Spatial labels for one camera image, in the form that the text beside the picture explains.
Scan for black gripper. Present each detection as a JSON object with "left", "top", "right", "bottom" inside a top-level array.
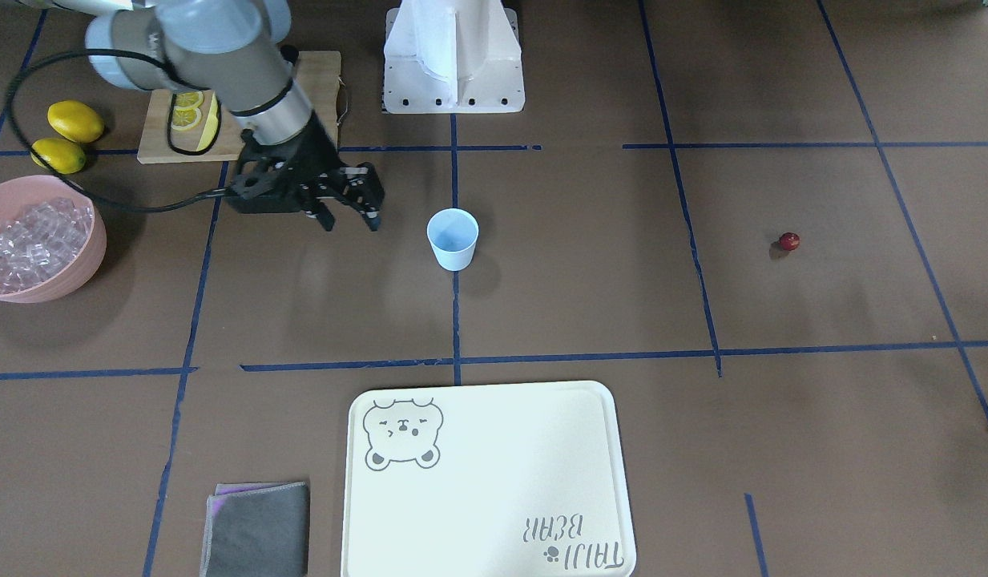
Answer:
[{"left": 225, "top": 120, "right": 386, "bottom": 232}]

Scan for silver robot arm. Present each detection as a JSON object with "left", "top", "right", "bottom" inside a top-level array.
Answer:
[{"left": 84, "top": 1, "right": 385, "bottom": 231}]

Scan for light blue cup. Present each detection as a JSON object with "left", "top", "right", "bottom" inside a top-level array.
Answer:
[{"left": 426, "top": 208, "right": 480, "bottom": 272}]

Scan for pink bowl of ice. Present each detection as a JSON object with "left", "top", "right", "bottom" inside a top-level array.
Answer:
[{"left": 0, "top": 176, "right": 107, "bottom": 304}]

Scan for wooden cutting board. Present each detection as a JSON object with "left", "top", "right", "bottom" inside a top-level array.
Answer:
[{"left": 137, "top": 51, "right": 344, "bottom": 165}]

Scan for yellow plastic knife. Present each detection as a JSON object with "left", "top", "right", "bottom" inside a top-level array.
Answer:
[{"left": 193, "top": 94, "right": 221, "bottom": 155}]

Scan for lemon slices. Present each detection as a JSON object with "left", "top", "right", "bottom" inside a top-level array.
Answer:
[{"left": 168, "top": 91, "right": 204, "bottom": 131}]

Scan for yellow lemon far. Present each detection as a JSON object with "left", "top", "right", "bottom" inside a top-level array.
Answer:
[{"left": 46, "top": 101, "right": 106, "bottom": 145}]

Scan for yellow lemon near board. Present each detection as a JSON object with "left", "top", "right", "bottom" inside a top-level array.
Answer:
[{"left": 31, "top": 138, "right": 87, "bottom": 175}]

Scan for cream bear tray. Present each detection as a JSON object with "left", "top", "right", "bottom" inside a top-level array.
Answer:
[{"left": 341, "top": 380, "right": 637, "bottom": 576}]

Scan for grey folded cloth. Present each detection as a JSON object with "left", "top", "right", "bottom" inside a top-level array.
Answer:
[{"left": 198, "top": 481, "right": 310, "bottom": 576}]

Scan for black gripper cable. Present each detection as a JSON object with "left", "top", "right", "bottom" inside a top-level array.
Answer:
[{"left": 5, "top": 50, "right": 246, "bottom": 214}]

